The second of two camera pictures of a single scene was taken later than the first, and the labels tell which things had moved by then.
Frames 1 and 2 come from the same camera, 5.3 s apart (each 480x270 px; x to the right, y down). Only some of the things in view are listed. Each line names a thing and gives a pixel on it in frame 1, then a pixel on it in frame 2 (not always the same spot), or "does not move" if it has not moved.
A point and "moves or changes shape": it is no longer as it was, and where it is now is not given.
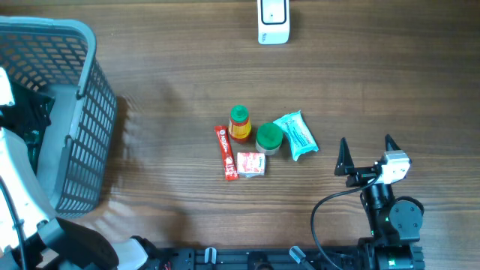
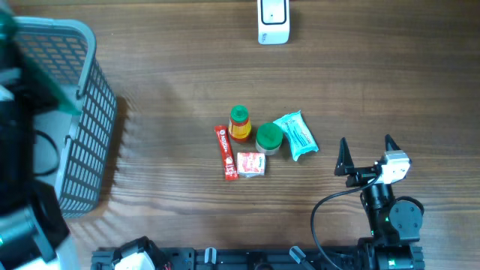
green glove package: (28, 117) moves or changes shape
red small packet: (251, 164) does not move
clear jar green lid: (268, 139) does not move
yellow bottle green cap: (239, 123) does not move
